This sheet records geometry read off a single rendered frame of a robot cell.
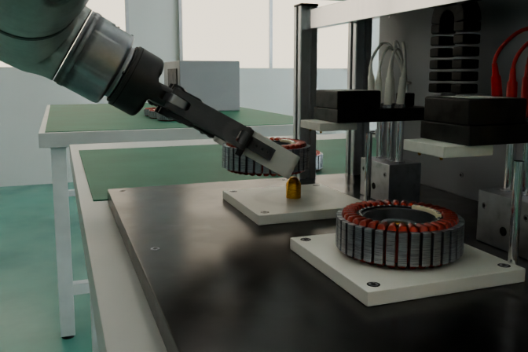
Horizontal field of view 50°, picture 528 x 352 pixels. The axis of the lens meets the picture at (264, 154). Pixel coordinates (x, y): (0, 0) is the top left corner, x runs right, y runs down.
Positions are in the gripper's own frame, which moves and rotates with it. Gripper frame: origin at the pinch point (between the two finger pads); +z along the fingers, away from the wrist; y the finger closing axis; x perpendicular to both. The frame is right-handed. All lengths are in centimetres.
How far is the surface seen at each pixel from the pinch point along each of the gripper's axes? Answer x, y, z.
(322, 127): -6.3, -3.1, 4.0
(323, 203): 2.0, -4.9, 8.2
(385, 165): -6.5, -2.9, 14.8
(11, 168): 94, 447, -22
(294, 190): 2.2, -1.1, 5.7
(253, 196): 5.5, 1.9, 2.3
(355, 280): 6.5, -29.5, 0.4
